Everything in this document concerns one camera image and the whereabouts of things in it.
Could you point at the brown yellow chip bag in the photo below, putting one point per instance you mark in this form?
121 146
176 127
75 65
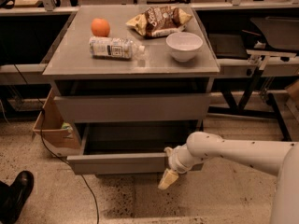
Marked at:
160 21

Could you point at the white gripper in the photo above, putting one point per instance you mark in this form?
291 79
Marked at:
175 160

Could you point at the grey drawer cabinet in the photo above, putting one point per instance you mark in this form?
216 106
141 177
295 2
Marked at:
73 71

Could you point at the grey tray on stand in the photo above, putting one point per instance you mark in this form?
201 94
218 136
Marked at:
279 32

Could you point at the clear plastic water bottle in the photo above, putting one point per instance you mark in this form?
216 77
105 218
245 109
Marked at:
112 47

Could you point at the orange fruit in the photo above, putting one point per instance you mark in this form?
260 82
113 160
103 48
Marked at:
100 27

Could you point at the grey drawer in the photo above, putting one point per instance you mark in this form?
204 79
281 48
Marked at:
121 148
126 108

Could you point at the black shoe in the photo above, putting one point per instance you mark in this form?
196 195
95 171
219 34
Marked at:
14 197

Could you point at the white bowl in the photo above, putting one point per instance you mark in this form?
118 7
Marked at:
183 46

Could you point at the grey top drawer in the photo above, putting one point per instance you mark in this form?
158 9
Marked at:
126 108

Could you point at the black folding stand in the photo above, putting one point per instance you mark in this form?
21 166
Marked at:
259 59

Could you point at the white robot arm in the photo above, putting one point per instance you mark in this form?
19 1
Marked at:
280 159

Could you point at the cardboard box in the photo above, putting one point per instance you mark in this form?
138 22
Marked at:
57 135

